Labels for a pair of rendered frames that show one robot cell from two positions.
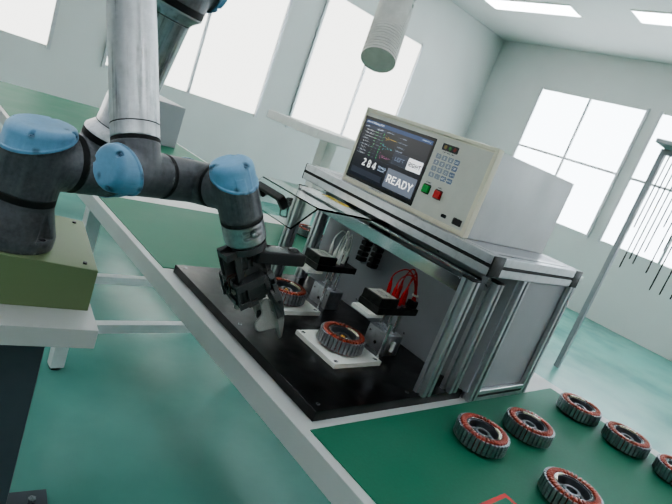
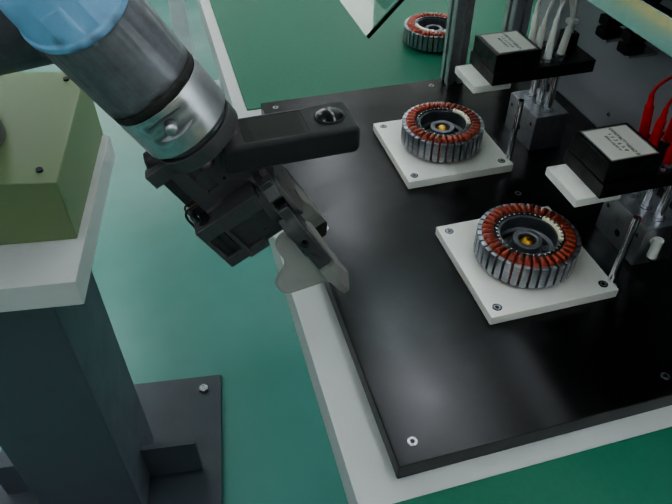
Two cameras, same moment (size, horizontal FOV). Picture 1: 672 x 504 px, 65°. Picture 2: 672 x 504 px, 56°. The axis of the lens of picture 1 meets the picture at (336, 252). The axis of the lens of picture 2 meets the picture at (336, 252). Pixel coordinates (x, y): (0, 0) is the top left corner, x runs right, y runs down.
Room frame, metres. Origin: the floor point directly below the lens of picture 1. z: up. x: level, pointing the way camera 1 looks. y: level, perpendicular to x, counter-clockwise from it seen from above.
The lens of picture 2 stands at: (0.60, -0.15, 1.27)
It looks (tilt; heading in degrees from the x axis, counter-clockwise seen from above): 43 degrees down; 29
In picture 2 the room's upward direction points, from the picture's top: straight up
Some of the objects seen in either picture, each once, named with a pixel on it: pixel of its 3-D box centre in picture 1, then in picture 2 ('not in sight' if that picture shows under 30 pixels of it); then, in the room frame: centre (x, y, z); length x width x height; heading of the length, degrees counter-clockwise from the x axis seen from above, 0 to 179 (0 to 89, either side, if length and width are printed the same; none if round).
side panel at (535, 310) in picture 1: (519, 339); not in sight; (1.29, -0.51, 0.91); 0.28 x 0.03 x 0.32; 135
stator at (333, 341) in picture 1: (341, 338); (526, 243); (1.16, -0.08, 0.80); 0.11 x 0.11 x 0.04
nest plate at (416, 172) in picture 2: (282, 299); (439, 146); (1.33, 0.09, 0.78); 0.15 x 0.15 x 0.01; 45
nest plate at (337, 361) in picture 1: (338, 347); (521, 260); (1.16, -0.08, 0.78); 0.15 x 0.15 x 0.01; 45
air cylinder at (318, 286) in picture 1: (325, 295); (535, 118); (1.43, -0.02, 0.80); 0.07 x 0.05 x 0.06; 45
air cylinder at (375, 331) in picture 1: (382, 338); (638, 223); (1.26, -0.19, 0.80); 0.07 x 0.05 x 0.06; 45
